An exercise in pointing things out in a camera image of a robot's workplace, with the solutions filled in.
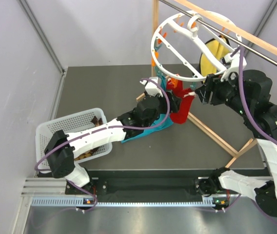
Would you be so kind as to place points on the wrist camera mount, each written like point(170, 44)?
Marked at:
point(232, 65)
point(151, 89)

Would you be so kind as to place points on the orange clothespin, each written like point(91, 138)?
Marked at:
point(173, 81)
point(153, 64)

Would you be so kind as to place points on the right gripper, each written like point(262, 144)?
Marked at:
point(212, 83)

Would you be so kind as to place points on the teal clothespin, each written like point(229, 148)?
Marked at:
point(193, 85)
point(158, 72)

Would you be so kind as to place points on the red sock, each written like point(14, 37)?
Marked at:
point(186, 96)
point(176, 91)

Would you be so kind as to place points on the slotted cable duct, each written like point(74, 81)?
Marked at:
point(89, 202)

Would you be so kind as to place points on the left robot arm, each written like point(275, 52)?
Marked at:
point(80, 176)

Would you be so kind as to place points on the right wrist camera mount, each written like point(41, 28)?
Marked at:
point(232, 65)

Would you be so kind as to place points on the wooden drying rack frame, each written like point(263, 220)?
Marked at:
point(186, 146)

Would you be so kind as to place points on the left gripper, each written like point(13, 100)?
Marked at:
point(174, 102)

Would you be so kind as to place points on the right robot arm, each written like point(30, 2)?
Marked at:
point(260, 117)

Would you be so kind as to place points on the teal cloth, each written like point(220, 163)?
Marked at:
point(148, 115)

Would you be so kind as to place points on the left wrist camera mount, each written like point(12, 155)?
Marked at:
point(151, 89)

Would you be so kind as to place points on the brown argyle sock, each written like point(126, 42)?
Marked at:
point(87, 154)
point(97, 121)

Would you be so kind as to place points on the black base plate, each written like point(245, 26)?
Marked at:
point(105, 186)

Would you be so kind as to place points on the metal hanging rod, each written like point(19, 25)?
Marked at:
point(233, 28)

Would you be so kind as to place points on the white perforated plastic basket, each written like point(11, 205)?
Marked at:
point(60, 141)

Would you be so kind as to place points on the aluminium frame rail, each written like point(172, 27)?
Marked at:
point(42, 36)

